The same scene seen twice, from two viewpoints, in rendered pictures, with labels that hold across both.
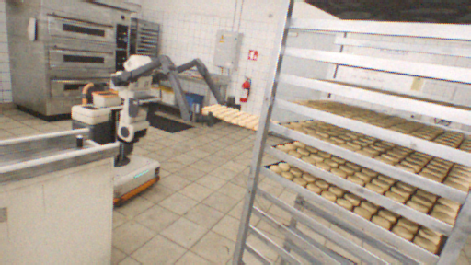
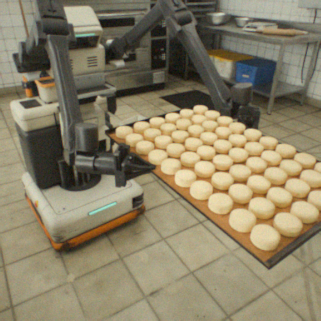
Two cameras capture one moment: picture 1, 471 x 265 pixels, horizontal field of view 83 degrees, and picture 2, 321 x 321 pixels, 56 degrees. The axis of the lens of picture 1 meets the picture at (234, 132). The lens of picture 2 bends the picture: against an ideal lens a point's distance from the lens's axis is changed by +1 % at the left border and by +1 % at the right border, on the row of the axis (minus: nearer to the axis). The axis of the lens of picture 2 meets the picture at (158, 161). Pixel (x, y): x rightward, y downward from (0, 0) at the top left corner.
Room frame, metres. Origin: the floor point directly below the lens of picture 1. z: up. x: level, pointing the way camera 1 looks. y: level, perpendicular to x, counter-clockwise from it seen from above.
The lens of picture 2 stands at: (1.30, -0.27, 1.41)
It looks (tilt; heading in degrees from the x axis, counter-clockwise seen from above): 31 degrees down; 35
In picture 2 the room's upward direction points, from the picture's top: straight up
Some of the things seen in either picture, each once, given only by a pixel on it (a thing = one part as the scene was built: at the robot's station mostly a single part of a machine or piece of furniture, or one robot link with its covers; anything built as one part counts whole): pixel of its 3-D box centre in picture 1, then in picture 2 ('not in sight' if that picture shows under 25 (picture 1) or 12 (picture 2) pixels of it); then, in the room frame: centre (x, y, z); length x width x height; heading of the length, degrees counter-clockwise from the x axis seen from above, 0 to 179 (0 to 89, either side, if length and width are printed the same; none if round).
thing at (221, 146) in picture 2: not in sight; (222, 146); (2.01, 0.01, 1.01); 0.05 x 0.05 x 0.02
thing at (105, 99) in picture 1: (107, 98); (59, 88); (2.41, 1.22, 0.87); 0.23 x 0.15 x 0.11; 161
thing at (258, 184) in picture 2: not in sight; (258, 184); (1.90, -0.13, 1.01); 0.05 x 0.05 x 0.02
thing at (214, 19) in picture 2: not in sight; (217, 19); (5.87, 1.81, 0.95); 0.39 x 0.39 x 0.14
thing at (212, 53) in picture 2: (159, 92); (215, 60); (5.89, 1.80, 0.36); 0.47 x 0.39 x 0.26; 154
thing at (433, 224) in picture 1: (338, 179); not in sight; (0.78, -0.35, 1.14); 0.64 x 0.03 x 0.03; 48
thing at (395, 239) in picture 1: (331, 204); not in sight; (0.78, -0.35, 1.05); 0.64 x 0.03 x 0.03; 48
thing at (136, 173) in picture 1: (114, 171); (82, 193); (2.37, 1.12, 0.16); 0.67 x 0.64 x 0.25; 71
